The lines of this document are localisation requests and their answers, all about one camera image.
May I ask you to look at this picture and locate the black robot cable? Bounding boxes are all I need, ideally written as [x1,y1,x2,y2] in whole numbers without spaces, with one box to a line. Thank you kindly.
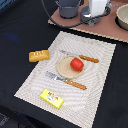
[40,0,111,30]

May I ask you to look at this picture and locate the beige bowl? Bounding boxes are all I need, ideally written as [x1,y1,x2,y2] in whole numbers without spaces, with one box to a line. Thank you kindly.
[116,4,128,31]

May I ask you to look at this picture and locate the wooden handled fork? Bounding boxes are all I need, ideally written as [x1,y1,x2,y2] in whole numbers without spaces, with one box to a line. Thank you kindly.
[45,71,87,90]

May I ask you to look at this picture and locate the yellow butter box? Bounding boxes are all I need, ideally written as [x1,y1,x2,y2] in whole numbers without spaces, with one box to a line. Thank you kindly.
[40,89,64,109]

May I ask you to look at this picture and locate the round wooden plate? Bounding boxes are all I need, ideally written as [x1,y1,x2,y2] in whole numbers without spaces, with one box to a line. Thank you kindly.
[56,55,84,79]

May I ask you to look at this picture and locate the woven beige placemat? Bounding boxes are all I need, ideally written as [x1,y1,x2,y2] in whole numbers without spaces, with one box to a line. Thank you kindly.
[15,32,116,128]

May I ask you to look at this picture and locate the grey cooking pot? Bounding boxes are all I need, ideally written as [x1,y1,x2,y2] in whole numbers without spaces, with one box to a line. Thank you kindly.
[55,0,81,19]

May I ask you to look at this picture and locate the orange bread loaf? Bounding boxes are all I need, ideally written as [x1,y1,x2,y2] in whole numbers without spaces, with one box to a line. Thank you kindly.
[29,50,50,62]

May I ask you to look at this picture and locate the red tomato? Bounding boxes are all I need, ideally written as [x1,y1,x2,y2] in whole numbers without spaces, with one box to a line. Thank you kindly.
[70,58,84,71]

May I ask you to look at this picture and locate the grey saucepan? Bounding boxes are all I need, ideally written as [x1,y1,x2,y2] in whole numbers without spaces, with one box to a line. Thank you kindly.
[79,3,119,26]

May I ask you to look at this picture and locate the pink toy stove board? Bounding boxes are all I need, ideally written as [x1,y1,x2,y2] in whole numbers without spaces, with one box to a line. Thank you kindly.
[51,0,128,42]

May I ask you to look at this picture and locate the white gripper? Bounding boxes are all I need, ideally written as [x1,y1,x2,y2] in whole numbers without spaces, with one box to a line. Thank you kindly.
[87,0,111,27]

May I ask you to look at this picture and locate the wooden handled knife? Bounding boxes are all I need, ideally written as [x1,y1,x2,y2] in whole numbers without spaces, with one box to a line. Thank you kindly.
[59,50,99,63]

